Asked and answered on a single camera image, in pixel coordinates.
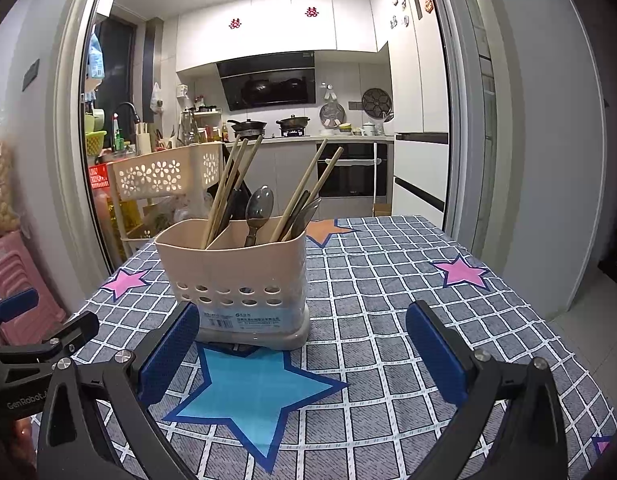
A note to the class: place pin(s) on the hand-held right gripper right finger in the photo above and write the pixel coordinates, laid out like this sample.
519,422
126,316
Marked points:
436,350

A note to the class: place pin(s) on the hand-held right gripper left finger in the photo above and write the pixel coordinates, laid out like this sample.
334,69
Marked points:
171,350

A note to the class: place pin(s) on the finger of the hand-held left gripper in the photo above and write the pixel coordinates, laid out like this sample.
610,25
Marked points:
18,305
78,327

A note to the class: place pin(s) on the beige plastic utensil holder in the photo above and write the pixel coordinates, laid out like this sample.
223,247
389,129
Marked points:
238,270

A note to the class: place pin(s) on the dark grey table knife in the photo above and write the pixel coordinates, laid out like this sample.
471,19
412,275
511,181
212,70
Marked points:
236,205
294,212

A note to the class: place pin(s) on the blue patterned wooden chopstick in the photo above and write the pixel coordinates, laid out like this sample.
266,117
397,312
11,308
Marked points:
318,182

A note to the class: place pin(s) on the stack of pink stools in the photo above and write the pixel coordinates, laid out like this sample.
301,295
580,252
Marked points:
23,280

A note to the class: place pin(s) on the grey checked star tablecloth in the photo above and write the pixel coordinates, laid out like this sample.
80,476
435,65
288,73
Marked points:
388,310

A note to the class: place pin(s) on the yellow oil bottle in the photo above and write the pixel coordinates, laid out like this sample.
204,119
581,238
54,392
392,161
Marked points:
116,225

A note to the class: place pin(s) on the clear bag of beans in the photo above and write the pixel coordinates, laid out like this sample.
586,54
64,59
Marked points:
1,190

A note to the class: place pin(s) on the cardboard box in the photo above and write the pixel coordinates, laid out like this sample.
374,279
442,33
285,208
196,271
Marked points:
382,210

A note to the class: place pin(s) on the red printed sign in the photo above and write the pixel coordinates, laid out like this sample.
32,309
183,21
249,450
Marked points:
99,177

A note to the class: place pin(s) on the beige flower-cut cart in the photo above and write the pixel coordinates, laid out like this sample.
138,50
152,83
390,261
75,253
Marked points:
148,175

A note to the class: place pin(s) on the green plastic basket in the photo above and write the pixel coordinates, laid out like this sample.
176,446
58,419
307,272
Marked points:
95,144

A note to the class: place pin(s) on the black built-in oven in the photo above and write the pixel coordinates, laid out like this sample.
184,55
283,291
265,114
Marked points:
353,172

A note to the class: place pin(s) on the white knife block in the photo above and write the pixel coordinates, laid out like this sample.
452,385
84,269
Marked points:
143,140

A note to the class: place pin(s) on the black kitchen faucet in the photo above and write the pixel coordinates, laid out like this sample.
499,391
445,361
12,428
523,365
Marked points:
128,109

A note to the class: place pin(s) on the white countertop spice rack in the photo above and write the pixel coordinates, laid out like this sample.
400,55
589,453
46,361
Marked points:
201,125

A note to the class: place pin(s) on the black wok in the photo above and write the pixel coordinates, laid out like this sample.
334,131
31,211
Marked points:
248,126

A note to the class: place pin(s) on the white hanging plastic bag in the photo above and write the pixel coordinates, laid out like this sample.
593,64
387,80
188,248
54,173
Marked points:
156,100

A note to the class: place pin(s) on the white refrigerator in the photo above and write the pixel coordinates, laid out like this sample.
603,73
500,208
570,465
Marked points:
413,110

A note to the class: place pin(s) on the grey round steamer plate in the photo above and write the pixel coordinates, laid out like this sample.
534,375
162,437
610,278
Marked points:
332,116

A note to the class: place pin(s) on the black cooking pot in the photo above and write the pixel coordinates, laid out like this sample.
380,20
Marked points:
293,123

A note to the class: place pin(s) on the blue hanging bag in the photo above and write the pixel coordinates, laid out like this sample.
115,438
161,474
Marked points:
95,57

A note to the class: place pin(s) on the black range hood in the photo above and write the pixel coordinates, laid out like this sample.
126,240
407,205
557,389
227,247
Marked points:
268,82

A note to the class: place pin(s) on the white upper cabinets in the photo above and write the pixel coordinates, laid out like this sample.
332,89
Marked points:
268,35

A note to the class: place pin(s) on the red paper decal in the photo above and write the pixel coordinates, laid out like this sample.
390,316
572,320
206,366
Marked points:
235,24
311,12

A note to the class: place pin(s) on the dark wall switch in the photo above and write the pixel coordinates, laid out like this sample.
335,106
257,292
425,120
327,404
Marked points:
32,75

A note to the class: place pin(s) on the dark round wall rack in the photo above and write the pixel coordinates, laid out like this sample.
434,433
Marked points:
377,102

